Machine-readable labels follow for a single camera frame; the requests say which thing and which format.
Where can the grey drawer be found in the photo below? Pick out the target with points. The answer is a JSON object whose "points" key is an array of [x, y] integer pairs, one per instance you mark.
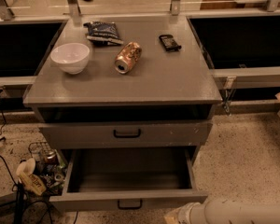
{"points": [[126, 134], [128, 179]]}

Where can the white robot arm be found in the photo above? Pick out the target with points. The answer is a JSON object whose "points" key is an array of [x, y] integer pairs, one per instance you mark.
{"points": [[224, 211]]}

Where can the grey drawer cabinet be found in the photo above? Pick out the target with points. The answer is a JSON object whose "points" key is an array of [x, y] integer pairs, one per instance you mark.
{"points": [[163, 86]]}

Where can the grey top drawer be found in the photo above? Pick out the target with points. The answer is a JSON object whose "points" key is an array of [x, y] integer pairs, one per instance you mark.
{"points": [[126, 134]]}

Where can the beige bottle on floor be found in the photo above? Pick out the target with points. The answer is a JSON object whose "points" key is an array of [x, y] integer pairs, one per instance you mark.
{"points": [[32, 182]]}

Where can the crushed copper soda can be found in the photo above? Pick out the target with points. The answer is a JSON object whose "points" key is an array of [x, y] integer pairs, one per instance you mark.
{"points": [[128, 57]]}

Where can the black snack bar packet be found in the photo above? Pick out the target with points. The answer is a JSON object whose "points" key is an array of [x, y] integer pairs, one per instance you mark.
{"points": [[169, 43]]}

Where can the white bowl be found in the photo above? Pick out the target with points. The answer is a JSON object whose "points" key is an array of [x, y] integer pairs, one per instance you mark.
{"points": [[71, 58]]}

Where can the wire basket with jars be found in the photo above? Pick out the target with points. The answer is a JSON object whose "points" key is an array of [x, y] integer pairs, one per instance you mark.
{"points": [[49, 166]]}

